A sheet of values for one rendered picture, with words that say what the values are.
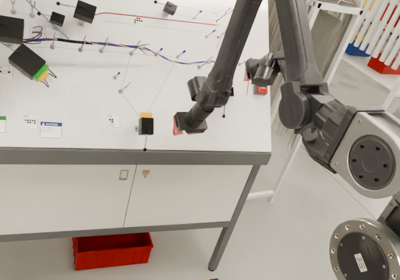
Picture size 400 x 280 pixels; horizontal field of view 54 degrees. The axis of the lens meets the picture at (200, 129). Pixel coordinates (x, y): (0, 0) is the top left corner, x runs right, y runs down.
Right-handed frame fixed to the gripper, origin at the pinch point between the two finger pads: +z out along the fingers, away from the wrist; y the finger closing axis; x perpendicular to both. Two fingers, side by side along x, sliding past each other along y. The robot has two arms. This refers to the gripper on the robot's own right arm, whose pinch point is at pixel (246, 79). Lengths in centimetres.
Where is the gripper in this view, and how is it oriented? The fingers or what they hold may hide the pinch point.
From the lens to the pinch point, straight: 164.0
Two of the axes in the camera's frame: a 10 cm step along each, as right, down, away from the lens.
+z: -3.9, 2.7, 8.8
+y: 1.5, 9.6, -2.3
